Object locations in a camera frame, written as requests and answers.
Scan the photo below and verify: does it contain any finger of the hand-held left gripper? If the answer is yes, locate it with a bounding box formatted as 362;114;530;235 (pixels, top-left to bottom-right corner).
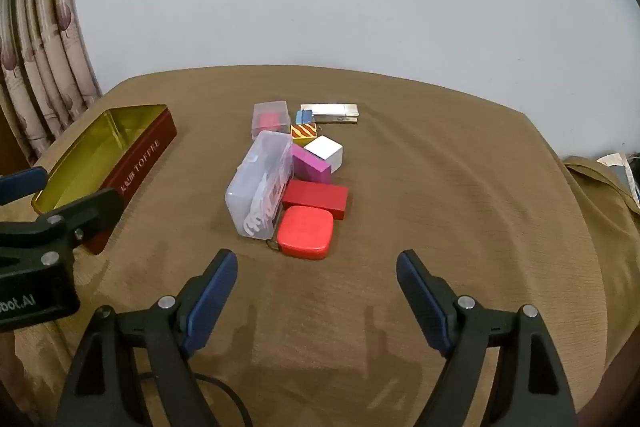
0;188;124;278
0;167;49;206

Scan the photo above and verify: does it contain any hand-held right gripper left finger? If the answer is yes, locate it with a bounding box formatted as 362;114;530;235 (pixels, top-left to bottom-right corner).
55;249;239;427

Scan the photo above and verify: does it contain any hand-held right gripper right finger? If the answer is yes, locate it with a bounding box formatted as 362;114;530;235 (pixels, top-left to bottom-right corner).
397;250;578;427

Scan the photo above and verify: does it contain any red and gold tin box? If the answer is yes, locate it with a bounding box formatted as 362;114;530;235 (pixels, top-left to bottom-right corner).
31;104;177;255

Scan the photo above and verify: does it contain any red square tape measure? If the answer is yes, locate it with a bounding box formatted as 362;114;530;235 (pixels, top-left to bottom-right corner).
265;205;335;261

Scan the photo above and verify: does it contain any long clear plastic floss box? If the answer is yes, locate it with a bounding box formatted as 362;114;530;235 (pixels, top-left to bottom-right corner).
224;130;294;239

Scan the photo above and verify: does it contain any red rectangular box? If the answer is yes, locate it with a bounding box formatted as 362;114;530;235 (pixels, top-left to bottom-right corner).
282;179;349;222

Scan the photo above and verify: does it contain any pink block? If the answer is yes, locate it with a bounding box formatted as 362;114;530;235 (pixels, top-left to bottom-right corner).
291;143;332;186

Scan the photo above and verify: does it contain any white block with zigzag face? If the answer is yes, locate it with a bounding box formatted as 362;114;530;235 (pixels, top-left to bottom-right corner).
303;135;344;172

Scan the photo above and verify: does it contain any yellow red striped block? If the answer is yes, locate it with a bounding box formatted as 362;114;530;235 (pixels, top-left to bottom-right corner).
290;123;318;146

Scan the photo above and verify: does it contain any small clear box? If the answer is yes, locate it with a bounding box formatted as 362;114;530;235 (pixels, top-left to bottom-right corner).
251;100;292;142

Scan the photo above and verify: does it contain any silver metal box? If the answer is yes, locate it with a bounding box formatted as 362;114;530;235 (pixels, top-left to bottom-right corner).
300;103;361;126

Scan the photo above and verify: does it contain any beige patterned curtain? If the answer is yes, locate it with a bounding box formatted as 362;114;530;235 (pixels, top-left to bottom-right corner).
0;0;103;168

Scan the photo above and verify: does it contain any brown cloth bundle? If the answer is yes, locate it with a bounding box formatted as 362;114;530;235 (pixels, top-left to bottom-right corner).
562;155;640;215

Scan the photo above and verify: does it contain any grey white item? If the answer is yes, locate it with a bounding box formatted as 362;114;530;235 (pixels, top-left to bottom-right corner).
597;152;640;208

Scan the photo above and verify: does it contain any black cable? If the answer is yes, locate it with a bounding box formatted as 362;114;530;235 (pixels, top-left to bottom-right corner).
135;372;253;427

